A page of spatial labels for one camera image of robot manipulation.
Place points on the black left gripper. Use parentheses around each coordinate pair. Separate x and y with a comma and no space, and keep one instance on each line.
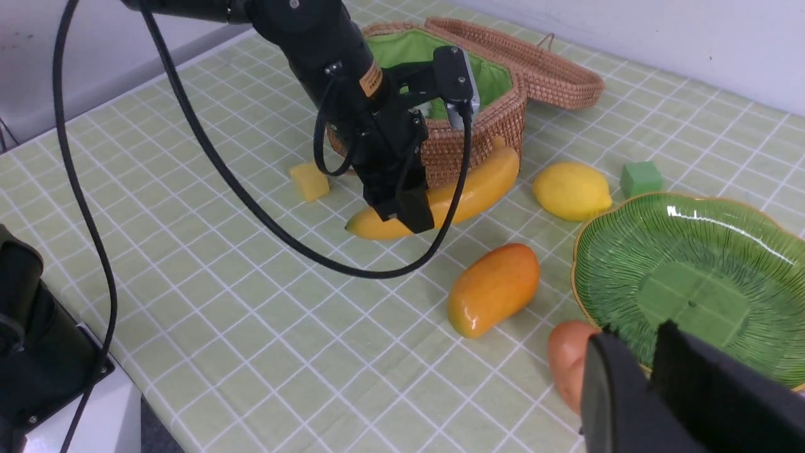
(383,147)

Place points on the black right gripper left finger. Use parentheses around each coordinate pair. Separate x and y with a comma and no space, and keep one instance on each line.
(620,410)

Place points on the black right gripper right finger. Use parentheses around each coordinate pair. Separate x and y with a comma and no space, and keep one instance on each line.
(723,404)

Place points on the yellow banana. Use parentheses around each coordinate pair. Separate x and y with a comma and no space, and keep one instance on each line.
(484,187)

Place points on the brown potato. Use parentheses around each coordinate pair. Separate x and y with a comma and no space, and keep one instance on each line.
(566,355)

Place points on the orange yellow mango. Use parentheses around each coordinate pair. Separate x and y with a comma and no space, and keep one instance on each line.
(494,288)

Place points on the yellow lemon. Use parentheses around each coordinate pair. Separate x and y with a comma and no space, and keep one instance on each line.
(572,191)

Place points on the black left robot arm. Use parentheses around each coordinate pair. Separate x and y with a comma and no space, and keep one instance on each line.
(324,48)

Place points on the black right robot arm base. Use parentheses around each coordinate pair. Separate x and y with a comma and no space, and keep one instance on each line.
(47,359)

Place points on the yellow foam block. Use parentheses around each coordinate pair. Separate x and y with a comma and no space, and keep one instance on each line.
(310,183)

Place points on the green glass leaf plate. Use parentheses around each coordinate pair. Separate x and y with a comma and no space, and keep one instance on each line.
(721,270)

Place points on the woven wicker basket green lining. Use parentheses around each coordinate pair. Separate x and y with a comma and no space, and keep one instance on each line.
(502,89)

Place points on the woven wicker basket lid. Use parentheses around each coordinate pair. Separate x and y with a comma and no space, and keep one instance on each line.
(549,78)

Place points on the green checkered tablecloth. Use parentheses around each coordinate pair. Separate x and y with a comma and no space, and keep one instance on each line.
(240,344)

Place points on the green foam cube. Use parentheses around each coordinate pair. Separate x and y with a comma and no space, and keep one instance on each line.
(638,178)

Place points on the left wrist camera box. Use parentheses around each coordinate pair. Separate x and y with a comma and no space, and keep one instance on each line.
(447,76)

